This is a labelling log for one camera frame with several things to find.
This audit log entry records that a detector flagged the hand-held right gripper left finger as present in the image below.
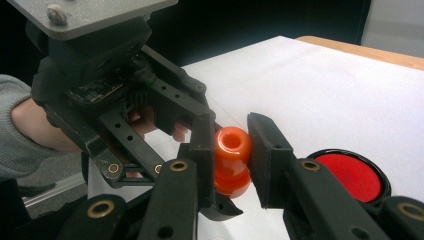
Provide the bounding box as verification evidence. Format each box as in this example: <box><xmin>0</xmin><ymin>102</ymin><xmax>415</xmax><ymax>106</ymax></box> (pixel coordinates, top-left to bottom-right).
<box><xmin>138</xmin><ymin>112</ymin><xmax>217</xmax><ymax>240</ymax></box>

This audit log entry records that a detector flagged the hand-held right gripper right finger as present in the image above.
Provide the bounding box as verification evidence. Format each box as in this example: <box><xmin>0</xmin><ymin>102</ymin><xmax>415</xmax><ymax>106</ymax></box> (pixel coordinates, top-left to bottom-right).
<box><xmin>247</xmin><ymin>112</ymin><xmax>392</xmax><ymax>240</ymax></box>

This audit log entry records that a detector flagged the orange stamp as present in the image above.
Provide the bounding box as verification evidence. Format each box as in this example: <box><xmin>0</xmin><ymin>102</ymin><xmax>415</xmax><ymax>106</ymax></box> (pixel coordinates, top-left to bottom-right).
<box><xmin>214</xmin><ymin>125</ymin><xmax>253</xmax><ymax>168</ymax></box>

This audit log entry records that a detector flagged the orange stamp cap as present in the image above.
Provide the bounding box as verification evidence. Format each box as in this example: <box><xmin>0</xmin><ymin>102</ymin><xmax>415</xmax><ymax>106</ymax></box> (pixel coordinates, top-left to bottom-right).
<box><xmin>214</xmin><ymin>164</ymin><xmax>252</xmax><ymax>200</ymax></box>

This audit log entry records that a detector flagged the round red ink pad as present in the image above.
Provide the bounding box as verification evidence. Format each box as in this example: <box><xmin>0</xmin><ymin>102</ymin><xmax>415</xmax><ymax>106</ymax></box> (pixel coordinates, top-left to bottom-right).
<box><xmin>305</xmin><ymin>148</ymin><xmax>393</xmax><ymax>205</ymax></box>

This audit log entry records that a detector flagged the white table cover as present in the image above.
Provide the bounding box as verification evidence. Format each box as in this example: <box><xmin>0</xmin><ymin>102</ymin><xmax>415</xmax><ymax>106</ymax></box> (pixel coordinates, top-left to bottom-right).
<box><xmin>86</xmin><ymin>35</ymin><xmax>424</xmax><ymax>240</ymax></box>

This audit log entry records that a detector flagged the wooden table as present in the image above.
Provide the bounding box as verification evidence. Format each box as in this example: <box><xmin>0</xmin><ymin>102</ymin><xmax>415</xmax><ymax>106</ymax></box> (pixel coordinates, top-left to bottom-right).
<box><xmin>296</xmin><ymin>35</ymin><xmax>424</xmax><ymax>72</ymax></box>

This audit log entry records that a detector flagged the white cabinet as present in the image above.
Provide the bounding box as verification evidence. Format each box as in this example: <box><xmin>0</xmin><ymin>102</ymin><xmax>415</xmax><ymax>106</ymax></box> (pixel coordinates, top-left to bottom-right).
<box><xmin>360</xmin><ymin>0</ymin><xmax>424</xmax><ymax>58</ymax></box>

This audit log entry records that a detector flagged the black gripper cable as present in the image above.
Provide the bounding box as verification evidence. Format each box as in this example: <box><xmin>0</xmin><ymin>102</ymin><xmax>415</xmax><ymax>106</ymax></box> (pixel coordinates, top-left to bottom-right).
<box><xmin>131</xmin><ymin>54</ymin><xmax>158</xmax><ymax>86</ymax></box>

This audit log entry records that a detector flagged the aluminium rail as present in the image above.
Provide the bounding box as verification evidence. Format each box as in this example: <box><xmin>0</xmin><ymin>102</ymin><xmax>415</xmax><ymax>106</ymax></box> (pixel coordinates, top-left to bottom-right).
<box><xmin>19</xmin><ymin>171</ymin><xmax>89</xmax><ymax>209</ymax></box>

